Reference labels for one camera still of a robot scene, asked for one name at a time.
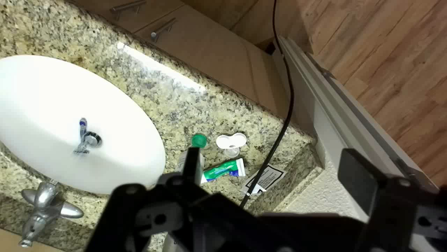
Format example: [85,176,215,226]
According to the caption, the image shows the green soap pump bottle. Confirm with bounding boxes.
[178,132,209,187]

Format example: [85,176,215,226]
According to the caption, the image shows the green white toothpaste tube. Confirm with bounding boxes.
[201,157,247,184]

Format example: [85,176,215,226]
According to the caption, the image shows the metal bar drawer handle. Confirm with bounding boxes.
[148,17,177,43]

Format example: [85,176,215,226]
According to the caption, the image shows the brown wooden cabinet front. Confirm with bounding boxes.
[68,0,184,31]

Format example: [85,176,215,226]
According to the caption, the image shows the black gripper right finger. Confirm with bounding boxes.
[336,148,447,252]

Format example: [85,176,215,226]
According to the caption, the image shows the white oval sink basin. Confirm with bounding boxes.
[0,55,167,197]

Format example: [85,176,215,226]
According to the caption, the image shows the white printed card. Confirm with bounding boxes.
[242,164,286,198]

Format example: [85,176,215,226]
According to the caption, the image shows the long black robot cable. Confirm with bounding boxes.
[238,0,296,209]

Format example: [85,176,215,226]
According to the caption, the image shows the chrome sink faucet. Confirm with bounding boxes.
[18,181,85,250]

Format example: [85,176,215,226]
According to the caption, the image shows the metal bar cabinet handle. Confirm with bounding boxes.
[108,0,148,15]

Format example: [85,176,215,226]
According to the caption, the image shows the brown wooden drawer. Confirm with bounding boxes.
[131,3,290,120]

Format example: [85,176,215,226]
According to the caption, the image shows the white door frame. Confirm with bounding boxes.
[272,36,439,194]

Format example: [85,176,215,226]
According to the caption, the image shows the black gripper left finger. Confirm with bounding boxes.
[85,183,163,252]

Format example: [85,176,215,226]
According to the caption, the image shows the chrome sink drain stopper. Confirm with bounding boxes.
[72,117,103,156]

